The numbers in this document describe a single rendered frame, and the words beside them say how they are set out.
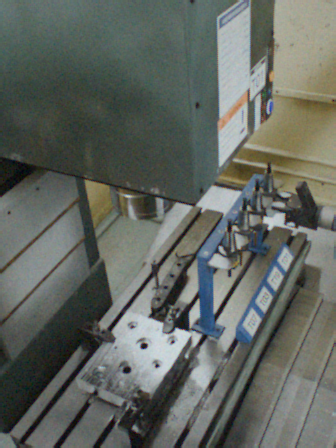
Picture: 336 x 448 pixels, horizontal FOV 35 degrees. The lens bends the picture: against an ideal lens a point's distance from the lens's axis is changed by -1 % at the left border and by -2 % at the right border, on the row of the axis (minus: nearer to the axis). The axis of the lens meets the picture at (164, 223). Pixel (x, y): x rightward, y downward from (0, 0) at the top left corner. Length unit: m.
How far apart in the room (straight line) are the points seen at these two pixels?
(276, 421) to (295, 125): 1.13
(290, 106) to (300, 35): 0.29
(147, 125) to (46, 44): 0.25
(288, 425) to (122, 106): 1.14
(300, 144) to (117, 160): 1.26
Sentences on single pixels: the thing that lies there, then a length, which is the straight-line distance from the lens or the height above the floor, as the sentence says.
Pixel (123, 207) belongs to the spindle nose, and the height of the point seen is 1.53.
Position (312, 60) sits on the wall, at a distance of 2.09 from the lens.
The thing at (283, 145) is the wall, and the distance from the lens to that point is 2.28.
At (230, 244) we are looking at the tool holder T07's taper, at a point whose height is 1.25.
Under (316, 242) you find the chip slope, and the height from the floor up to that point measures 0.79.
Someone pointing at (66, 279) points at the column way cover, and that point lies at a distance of 1.92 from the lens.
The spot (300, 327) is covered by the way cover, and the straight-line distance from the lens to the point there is 2.01.
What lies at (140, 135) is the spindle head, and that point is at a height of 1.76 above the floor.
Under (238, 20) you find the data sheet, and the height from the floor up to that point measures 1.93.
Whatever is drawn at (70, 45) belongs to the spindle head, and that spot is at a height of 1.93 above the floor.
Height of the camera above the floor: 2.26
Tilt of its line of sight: 38 degrees down
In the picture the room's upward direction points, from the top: 6 degrees counter-clockwise
